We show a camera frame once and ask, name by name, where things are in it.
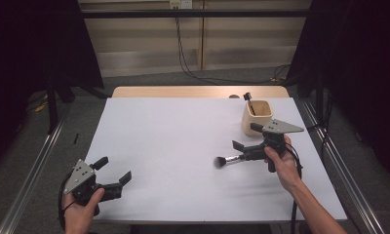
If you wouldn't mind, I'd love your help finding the metal floor rail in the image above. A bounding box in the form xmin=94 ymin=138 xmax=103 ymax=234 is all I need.
xmin=0 ymin=106 xmax=72 ymax=234
xmin=296 ymin=97 xmax=386 ymax=234

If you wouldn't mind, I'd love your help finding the person's left hand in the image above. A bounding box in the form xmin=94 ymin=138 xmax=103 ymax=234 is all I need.
xmin=61 ymin=187 xmax=105 ymax=234

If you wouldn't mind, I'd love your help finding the black curtain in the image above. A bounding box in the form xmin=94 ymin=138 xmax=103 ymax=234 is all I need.
xmin=0 ymin=0 xmax=105 ymax=170
xmin=285 ymin=0 xmax=390 ymax=186

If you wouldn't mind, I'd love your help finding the black horizontal bar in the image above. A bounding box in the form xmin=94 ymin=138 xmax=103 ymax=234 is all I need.
xmin=80 ymin=9 xmax=312 ymax=20

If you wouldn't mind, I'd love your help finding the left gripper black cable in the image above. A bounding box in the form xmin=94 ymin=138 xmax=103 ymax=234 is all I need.
xmin=57 ymin=172 xmax=76 ymax=232

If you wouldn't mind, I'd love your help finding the person's right hand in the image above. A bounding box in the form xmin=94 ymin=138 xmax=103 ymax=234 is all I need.
xmin=263 ymin=134 xmax=303 ymax=193

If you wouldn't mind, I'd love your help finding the beige ceramic brush holder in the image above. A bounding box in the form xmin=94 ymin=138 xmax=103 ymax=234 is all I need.
xmin=241 ymin=99 xmax=274 ymax=137

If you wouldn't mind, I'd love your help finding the small black makeup brush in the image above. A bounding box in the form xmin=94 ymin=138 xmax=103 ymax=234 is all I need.
xmin=243 ymin=92 xmax=256 ymax=117

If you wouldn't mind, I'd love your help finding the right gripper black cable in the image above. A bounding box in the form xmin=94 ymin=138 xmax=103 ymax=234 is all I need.
xmin=284 ymin=142 xmax=304 ymax=234

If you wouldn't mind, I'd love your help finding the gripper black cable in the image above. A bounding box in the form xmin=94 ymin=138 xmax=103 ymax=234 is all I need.
xmin=284 ymin=142 xmax=304 ymax=234
xmin=57 ymin=172 xmax=76 ymax=232

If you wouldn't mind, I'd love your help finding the white wall socket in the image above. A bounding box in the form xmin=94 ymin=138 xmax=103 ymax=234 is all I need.
xmin=169 ymin=0 xmax=194 ymax=10

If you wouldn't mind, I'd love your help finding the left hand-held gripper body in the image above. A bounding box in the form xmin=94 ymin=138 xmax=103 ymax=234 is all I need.
xmin=63 ymin=158 xmax=101 ymax=216

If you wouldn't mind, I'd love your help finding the black wall cable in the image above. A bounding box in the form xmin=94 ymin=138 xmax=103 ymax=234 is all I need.
xmin=175 ymin=7 xmax=292 ymax=86

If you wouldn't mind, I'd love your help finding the white table mat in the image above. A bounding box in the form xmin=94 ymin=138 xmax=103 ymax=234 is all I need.
xmin=85 ymin=97 xmax=348 ymax=222

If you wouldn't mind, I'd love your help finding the large black makeup brush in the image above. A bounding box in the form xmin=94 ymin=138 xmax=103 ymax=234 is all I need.
xmin=214 ymin=153 xmax=248 ymax=170

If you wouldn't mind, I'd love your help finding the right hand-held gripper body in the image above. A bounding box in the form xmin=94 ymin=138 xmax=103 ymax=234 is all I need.
xmin=261 ymin=118 xmax=305 ymax=174

